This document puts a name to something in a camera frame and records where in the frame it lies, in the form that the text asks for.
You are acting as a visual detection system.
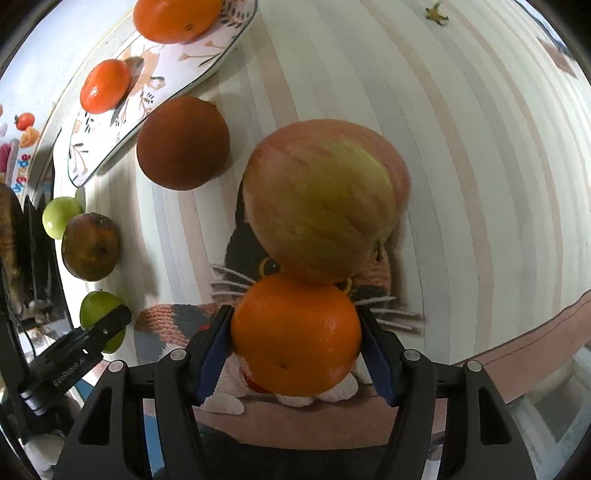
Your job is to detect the green apple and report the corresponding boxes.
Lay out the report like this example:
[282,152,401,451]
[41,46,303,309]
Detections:
[79,290,123,329]
[42,197,83,240]

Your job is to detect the red-green apple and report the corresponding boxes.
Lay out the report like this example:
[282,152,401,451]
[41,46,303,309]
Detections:
[242,119,411,284]
[61,212,119,282]

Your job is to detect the small orange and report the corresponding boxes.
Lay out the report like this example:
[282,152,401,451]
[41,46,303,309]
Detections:
[230,273,362,397]
[79,59,131,114]

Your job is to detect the dark red-brown fruit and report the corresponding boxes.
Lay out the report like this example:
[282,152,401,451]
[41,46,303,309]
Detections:
[136,96,230,191]

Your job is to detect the large orange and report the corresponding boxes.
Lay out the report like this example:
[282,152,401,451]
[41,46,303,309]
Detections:
[133,0,223,44]

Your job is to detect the black induction cooktop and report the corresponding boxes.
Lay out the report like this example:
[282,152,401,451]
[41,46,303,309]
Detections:
[23,196,72,330]

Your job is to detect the floral oval ceramic plate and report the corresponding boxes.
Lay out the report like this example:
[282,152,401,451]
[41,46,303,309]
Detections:
[67,0,259,187]

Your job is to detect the striped pink tablecloth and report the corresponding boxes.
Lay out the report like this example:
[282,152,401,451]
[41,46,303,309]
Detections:
[84,1,590,461]

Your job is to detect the small brown card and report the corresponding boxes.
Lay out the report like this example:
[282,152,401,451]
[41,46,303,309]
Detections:
[537,38,577,78]

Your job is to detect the small green fruit stem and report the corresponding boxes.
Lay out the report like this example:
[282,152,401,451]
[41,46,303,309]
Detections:
[425,1,449,26]

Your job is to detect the colourful wall stickers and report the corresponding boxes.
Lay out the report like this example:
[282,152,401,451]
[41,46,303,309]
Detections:
[1,107,40,198]

